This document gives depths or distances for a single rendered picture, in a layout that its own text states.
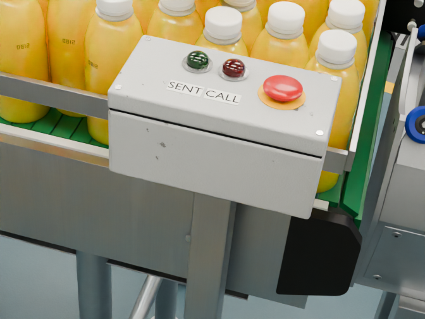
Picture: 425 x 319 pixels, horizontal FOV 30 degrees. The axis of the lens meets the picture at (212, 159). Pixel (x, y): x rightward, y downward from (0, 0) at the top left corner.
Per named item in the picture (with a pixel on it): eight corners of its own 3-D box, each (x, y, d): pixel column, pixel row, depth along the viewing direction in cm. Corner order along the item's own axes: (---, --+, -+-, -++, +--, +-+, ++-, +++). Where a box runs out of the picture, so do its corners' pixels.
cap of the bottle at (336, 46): (322, 39, 84) (325, 25, 83) (358, 49, 83) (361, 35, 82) (312, 57, 82) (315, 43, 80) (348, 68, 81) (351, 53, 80)
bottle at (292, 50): (233, 129, 99) (247, 7, 88) (285, 126, 101) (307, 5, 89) (244, 166, 94) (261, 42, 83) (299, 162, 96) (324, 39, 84)
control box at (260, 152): (308, 221, 74) (327, 138, 68) (107, 173, 77) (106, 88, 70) (325, 155, 82) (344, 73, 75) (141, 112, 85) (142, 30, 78)
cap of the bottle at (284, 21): (263, 15, 87) (265, 0, 86) (297, 14, 88) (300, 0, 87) (271, 35, 84) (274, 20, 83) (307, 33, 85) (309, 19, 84)
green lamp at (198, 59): (205, 73, 74) (206, 62, 73) (183, 68, 74) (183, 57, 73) (211, 61, 75) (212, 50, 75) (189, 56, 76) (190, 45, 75)
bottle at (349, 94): (290, 149, 97) (313, 27, 86) (344, 166, 96) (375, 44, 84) (272, 184, 93) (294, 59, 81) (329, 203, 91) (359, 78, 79)
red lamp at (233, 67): (241, 81, 73) (243, 71, 72) (219, 76, 74) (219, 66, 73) (247, 68, 75) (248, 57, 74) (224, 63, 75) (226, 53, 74)
